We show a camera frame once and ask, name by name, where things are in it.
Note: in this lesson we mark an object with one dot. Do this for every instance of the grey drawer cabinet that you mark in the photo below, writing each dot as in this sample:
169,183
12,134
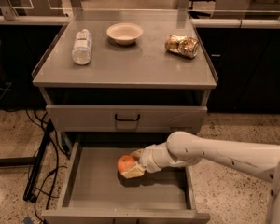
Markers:
143,73

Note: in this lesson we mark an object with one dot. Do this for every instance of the open grey middle drawer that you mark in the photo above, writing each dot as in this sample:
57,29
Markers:
95,193

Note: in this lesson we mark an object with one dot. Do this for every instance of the white paper bowl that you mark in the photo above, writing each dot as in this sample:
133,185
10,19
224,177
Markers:
124,34

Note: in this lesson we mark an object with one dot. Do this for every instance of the black drawer handle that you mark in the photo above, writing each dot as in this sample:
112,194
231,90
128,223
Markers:
135,119

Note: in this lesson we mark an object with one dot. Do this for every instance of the orange fruit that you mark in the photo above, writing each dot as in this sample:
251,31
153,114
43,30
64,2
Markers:
125,163

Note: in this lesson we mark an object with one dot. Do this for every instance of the black table leg frame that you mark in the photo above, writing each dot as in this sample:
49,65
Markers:
34,162

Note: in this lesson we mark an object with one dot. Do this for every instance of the crumpled gold snack bag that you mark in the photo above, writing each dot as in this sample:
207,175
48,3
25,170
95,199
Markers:
182,45

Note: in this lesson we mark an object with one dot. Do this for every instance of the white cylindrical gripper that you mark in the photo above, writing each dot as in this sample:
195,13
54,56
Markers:
146,161

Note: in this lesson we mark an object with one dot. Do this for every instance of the clear plastic water bottle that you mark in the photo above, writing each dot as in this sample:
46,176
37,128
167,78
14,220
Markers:
82,49

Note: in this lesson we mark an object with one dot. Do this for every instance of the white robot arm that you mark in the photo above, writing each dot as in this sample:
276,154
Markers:
183,149

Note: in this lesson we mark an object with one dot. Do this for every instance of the closed grey top drawer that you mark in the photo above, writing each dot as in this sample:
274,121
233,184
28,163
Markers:
100,118

